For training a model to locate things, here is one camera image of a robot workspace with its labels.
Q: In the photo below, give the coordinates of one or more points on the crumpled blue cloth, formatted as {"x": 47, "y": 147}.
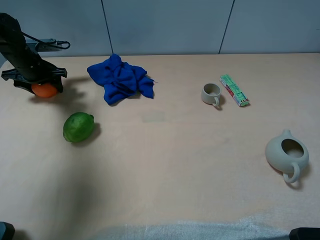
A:
{"x": 120, "y": 80}

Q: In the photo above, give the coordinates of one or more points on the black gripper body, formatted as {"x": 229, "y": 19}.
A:
{"x": 39, "y": 72}

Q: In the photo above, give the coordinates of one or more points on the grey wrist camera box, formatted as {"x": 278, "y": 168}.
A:
{"x": 44, "y": 45}

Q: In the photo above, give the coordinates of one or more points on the black object bottom right corner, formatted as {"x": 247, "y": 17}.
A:
{"x": 305, "y": 233}

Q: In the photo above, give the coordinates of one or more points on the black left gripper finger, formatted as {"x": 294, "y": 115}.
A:
{"x": 57, "y": 83}

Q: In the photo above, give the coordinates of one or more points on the black object corner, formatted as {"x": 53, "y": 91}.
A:
{"x": 7, "y": 231}
{"x": 305, "y": 233}

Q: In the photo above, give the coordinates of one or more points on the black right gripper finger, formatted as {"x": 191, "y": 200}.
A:
{"x": 23, "y": 85}

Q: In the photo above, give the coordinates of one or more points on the green and red small box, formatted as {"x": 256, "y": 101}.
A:
{"x": 237, "y": 94}

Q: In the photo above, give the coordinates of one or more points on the small beige ceramic cup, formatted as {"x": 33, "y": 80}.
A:
{"x": 211, "y": 94}

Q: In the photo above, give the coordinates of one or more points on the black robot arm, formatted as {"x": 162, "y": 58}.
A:
{"x": 22, "y": 51}

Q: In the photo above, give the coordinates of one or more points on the beige ceramic teapot without lid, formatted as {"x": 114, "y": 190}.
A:
{"x": 287, "y": 154}

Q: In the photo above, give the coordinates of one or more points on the green lime fruit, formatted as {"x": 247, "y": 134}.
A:
{"x": 78, "y": 127}

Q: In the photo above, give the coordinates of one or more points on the black object bottom left corner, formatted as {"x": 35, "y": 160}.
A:
{"x": 7, "y": 231}

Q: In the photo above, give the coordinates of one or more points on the orange mandarin fruit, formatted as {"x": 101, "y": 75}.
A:
{"x": 44, "y": 90}

